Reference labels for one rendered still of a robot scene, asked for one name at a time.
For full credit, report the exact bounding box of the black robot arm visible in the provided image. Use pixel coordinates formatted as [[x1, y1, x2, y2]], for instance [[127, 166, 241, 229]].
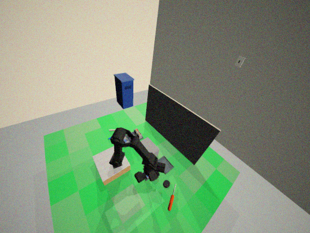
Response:
[[109, 127, 166, 181]]

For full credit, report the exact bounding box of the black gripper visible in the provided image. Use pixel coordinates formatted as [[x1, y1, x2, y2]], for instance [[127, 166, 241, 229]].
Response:
[[134, 168, 152, 183]]

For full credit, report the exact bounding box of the dark grey wall panel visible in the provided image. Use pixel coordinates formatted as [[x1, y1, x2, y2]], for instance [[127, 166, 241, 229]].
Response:
[[145, 84, 221, 165]]

